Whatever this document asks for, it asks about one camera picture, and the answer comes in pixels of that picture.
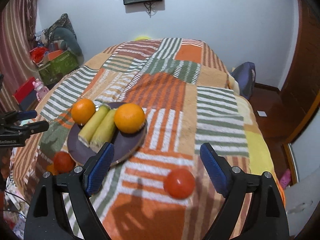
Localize small mandarin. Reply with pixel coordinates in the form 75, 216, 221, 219
46, 164, 59, 176

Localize red tomato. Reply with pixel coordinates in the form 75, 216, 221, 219
53, 151, 75, 174
163, 168, 195, 199

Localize yellow corn cob long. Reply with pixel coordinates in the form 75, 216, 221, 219
78, 105, 110, 147

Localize large orange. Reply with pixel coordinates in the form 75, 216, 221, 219
71, 99, 95, 126
114, 103, 146, 134

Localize yellow corn cob short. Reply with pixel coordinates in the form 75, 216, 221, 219
89, 109, 117, 153

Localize red box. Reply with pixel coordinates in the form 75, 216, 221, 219
13, 77, 38, 111

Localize pink toy figure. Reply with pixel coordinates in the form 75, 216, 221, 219
33, 79, 49, 102

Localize green storage box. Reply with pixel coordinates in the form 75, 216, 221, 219
39, 50, 79, 85

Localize grey plush shark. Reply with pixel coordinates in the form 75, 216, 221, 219
53, 27, 82, 56

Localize purple round plate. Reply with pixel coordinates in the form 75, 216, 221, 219
67, 102, 147, 166

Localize striped red curtain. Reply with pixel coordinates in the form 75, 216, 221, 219
1, 0, 39, 112

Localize white paper on floor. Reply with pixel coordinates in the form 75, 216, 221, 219
257, 111, 267, 117

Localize patterned dark cushion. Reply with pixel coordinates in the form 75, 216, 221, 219
44, 13, 76, 40

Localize wooden door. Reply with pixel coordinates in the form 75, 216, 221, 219
280, 0, 319, 142

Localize yellow round object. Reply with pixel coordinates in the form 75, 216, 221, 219
135, 36, 151, 41

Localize purple blue backpack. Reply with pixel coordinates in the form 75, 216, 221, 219
231, 62, 256, 100

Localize striped patchwork bedspread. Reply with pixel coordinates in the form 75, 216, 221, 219
13, 38, 274, 239

